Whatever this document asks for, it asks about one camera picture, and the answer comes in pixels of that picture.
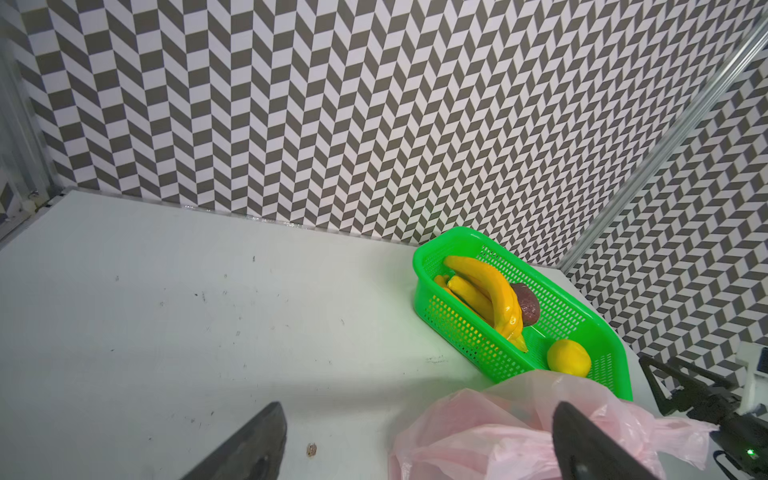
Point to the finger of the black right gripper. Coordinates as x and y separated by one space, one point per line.
681 386

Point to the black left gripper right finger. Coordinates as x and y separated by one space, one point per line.
584 451

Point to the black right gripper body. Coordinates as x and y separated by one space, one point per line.
741 438

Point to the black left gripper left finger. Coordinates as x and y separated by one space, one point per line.
255 451

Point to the pink plastic bag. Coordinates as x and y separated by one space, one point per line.
505 431

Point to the yellow fake lemon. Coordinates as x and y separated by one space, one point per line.
569 357

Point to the dark purple fake fruit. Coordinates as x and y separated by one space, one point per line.
528 302

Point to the yellow fake banana bunch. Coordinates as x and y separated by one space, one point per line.
484 289

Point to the green plastic basket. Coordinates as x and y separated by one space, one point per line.
562 315

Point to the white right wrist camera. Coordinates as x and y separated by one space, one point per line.
754 358

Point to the aluminium corner post right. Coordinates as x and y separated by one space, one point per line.
752 43

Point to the aluminium corner post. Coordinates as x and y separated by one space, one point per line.
25 163
752 43

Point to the aluminium corner post left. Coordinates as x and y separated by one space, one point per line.
25 163

